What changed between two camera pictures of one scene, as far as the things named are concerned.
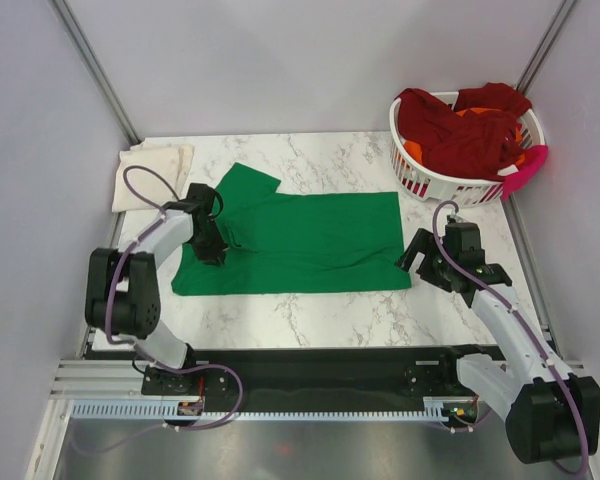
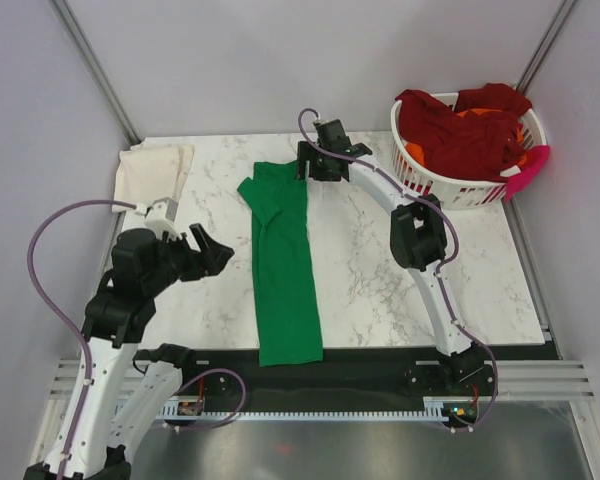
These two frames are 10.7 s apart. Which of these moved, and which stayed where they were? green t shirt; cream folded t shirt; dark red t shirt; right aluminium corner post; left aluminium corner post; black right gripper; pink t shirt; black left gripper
Moved: black left gripper; green t shirt; black right gripper
Stayed: pink t shirt; left aluminium corner post; cream folded t shirt; right aluminium corner post; dark red t shirt
